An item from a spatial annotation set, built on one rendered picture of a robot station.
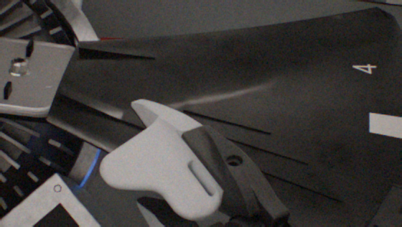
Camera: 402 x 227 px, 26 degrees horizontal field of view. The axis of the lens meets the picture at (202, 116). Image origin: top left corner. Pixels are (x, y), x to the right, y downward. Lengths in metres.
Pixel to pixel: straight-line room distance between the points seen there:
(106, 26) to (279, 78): 0.80
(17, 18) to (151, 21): 0.67
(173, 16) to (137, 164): 0.89
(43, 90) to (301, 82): 0.17
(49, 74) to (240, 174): 0.20
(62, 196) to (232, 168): 0.25
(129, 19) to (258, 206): 0.94
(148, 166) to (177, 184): 0.02
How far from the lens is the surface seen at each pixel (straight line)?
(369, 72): 0.58
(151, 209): 0.51
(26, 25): 0.68
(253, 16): 1.31
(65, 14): 0.76
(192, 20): 1.32
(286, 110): 0.54
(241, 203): 0.41
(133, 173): 0.43
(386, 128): 0.55
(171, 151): 0.44
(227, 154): 0.42
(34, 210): 0.65
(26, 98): 0.54
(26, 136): 0.67
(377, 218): 0.44
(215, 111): 0.53
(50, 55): 0.59
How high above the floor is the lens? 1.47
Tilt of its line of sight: 32 degrees down
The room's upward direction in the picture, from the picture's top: 7 degrees clockwise
